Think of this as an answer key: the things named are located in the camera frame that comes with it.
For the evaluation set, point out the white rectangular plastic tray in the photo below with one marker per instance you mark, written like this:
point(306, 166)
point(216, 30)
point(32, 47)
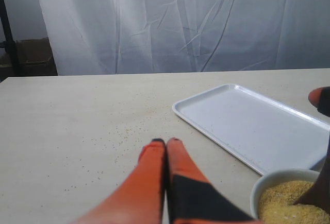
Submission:
point(263, 133)

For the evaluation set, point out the brown cardboard box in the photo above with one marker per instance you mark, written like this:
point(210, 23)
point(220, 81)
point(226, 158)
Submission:
point(36, 57)

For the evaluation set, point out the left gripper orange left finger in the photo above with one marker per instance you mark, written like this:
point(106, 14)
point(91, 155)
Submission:
point(140, 198)

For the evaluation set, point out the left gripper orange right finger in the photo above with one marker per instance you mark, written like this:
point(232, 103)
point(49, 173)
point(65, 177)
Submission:
point(191, 197)

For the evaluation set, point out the white fabric backdrop curtain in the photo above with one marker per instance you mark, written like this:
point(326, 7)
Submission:
point(90, 37)

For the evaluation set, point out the white ceramic bowl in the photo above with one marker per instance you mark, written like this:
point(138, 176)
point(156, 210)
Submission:
point(275, 178)

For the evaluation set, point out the dark brown wooden spoon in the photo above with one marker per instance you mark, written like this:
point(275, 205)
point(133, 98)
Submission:
point(318, 194)

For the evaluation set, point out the tan granular powder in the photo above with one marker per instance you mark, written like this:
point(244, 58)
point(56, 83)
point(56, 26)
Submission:
point(276, 205)

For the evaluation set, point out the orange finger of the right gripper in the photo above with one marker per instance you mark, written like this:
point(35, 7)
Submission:
point(320, 99)

